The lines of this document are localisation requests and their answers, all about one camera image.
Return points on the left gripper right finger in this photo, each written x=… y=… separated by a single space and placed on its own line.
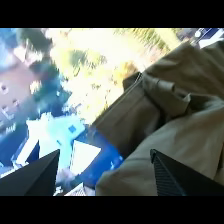
x=180 y=181

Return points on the brown T-shirt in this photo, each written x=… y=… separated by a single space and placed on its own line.
x=186 y=133

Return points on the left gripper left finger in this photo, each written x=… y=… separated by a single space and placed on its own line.
x=33 y=178

